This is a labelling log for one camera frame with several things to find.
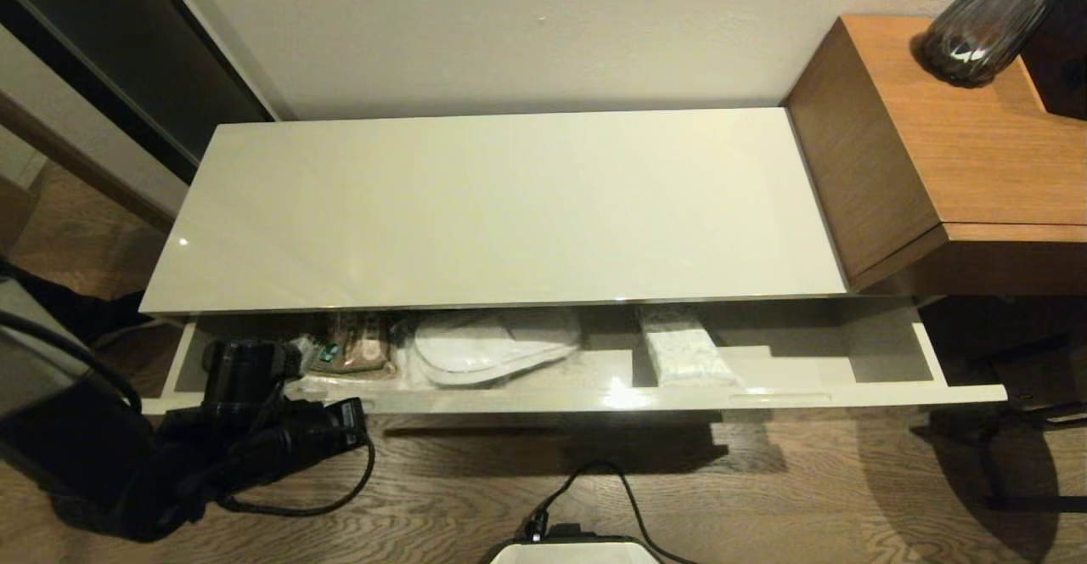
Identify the blue patterned tissue pack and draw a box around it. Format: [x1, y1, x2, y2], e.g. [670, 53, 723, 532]
[637, 303, 736, 386]

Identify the brown snack bag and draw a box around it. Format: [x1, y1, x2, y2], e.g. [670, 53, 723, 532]
[304, 313, 397, 378]

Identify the white glossy cabinet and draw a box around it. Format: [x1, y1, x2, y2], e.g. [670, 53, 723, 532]
[140, 108, 850, 317]

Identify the dark door panel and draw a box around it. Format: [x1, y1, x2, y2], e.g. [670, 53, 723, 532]
[0, 0, 277, 187]

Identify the brown wooden side table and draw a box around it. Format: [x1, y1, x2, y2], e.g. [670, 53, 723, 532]
[786, 16, 1087, 297]

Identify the dark ribbed glass vase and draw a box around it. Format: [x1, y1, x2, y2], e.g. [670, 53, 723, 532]
[921, 0, 1084, 89]

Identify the black box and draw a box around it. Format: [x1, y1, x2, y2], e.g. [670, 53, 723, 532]
[1022, 0, 1087, 123]

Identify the black base cable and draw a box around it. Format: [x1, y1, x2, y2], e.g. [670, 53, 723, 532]
[525, 462, 689, 564]

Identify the grey wood-trimmed door frame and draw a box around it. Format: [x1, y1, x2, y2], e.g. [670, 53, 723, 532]
[0, 25, 192, 234]

